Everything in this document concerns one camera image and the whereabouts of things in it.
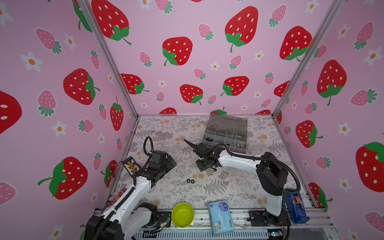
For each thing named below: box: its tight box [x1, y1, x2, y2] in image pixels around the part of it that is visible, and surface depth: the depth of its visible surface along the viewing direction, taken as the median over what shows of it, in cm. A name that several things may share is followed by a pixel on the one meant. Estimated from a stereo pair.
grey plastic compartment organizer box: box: [202, 113, 248, 154], surface depth 116 cm
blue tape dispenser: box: [285, 191, 310, 224], surface depth 75 cm
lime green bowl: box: [171, 202, 195, 229], surface depth 76 cm
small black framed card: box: [122, 156, 142, 177], surface depth 95 cm
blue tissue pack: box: [208, 200, 236, 236], surface depth 71 cm
